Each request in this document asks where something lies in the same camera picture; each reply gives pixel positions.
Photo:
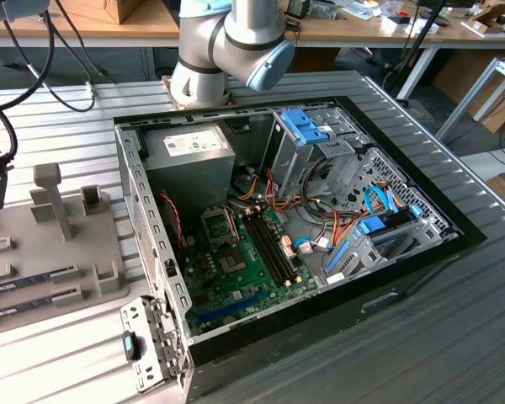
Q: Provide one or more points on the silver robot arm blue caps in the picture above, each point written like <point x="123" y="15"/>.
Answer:
<point x="235" y="25"/>

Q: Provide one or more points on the CPU socket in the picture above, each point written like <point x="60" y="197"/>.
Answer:
<point x="231" y="260"/>

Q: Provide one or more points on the dark RAM stick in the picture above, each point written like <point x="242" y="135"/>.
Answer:
<point x="25" y="304"/>
<point x="25" y="280"/>

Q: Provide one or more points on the grey parts rack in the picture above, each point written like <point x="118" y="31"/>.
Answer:
<point x="84" y="248"/>

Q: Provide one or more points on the black case fan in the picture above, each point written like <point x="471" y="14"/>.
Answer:
<point x="168" y="227"/>

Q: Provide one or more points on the black latch blue tab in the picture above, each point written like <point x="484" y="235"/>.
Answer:
<point x="131" y="349"/>

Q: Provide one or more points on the grey power supply unit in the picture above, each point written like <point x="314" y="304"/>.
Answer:
<point x="185" y="181"/>

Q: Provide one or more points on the brown cardboard box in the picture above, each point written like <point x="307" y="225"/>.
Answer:
<point x="130" y="10"/>

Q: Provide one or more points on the blue expansion slot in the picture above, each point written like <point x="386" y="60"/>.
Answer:
<point x="231" y="307"/>

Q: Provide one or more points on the green motherboard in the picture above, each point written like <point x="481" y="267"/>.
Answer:
<point x="252" y="290"/>

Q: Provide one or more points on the black RAM slot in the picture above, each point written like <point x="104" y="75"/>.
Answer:
<point x="277" y="248"/>
<point x="265" y="248"/>

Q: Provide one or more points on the white board connector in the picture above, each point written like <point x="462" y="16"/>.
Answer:
<point x="290" y="251"/>
<point x="287" y="240"/>

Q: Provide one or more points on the grey metal drive cage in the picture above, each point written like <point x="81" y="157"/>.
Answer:
<point x="290" y="164"/>

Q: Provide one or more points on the blue plastic bay lever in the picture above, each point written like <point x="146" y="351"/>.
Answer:
<point x="338" y="256"/>

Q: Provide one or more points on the grey metal disk bay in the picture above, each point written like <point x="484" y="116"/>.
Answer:
<point x="362" y="256"/>

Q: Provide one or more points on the black disk blue carrier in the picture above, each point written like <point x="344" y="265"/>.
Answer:
<point x="372" y="225"/>

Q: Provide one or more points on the black open PC case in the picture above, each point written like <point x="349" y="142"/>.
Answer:
<point x="421" y="183"/>

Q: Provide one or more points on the black stand pole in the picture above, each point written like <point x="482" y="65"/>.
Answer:
<point x="421" y="34"/>

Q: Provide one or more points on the white small boxes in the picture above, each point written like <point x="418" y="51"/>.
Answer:
<point x="425" y="28"/>

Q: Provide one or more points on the wooden desk white legs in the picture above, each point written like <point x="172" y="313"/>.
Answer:
<point x="446" y="35"/>

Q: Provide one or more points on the flat brown cardboard sheets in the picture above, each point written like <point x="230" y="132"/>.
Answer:
<point x="503" y="113"/>

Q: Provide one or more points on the small open cardboard box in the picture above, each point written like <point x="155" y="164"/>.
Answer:
<point x="488" y="14"/>

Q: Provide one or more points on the grey metal slot bracket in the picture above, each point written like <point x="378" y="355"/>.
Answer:
<point x="145" y="320"/>

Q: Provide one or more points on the aluminium profile frame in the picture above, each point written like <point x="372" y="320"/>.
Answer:
<point x="467" y="96"/>

